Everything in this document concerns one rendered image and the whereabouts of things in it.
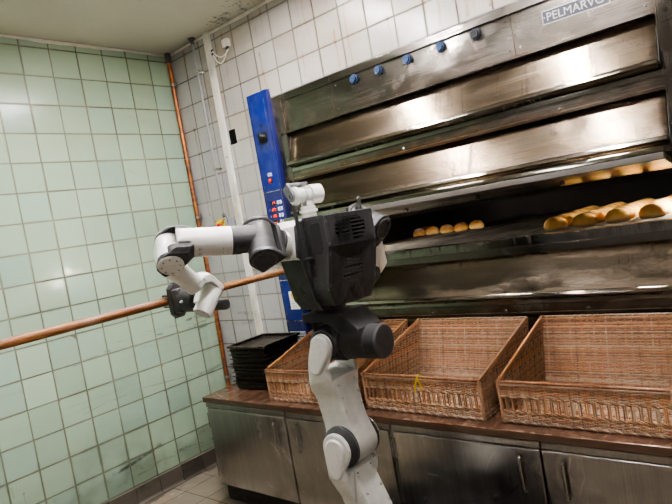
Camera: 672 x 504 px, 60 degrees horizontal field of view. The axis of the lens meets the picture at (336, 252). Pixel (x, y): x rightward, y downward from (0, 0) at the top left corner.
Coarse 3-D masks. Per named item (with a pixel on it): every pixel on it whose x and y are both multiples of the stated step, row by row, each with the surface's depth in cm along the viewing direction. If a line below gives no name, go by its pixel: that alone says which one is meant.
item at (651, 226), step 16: (624, 224) 216; (640, 224) 211; (656, 224) 208; (496, 240) 247; (512, 240) 243; (528, 240) 238; (544, 240) 234; (560, 240) 230; (576, 240) 226; (400, 256) 280; (416, 256) 274
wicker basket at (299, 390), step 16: (384, 320) 288; (400, 320) 281; (304, 336) 302; (288, 352) 292; (304, 352) 301; (272, 368) 283; (288, 368) 291; (304, 368) 300; (384, 368) 262; (272, 384) 278; (288, 384) 271; (304, 384) 264; (288, 400) 272; (304, 400) 265
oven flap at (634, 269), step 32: (512, 256) 247; (544, 256) 238; (576, 256) 230; (608, 256) 222; (640, 256) 214; (384, 288) 289; (416, 288) 276; (448, 288) 265; (480, 288) 254; (512, 288) 244; (544, 288) 236; (576, 288) 227; (608, 288) 218; (640, 288) 210
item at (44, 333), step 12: (252, 276) 242; (264, 276) 246; (276, 276) 253; (228, 288) 231; (156, 300) 206; (108, 312) 192; (120, 312) 194; (132, 312) 197; (60, 324) 179; (72, 324) 181; (84, 324) 184; (96, 324) 188; (12, 336) 168; (24, 336) 170; (36, 336) 172; (48, 336) 176; (0, 348) 165
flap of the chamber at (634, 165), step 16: (624, 160) 198; (640, 160) 195; (656, 160) 192; (544, 176) 216; (560, 176) 212; (576, 176) 212; (592, 176) 214; (608, 176) 216; (448, 192) 242; (464, 192) 237; (480, 192) 235; (496, 192) 237; (512, 192) 239; (384, 208) 264; (400, 208) 265; (416, 208) 268
